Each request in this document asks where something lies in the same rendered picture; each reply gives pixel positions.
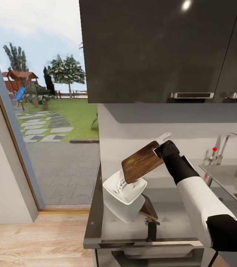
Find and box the cutting board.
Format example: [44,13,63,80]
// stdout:
[121,140,164,184]

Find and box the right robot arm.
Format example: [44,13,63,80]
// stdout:
[154,132,237,267]

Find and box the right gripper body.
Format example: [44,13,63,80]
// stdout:
[154,146,161,158]

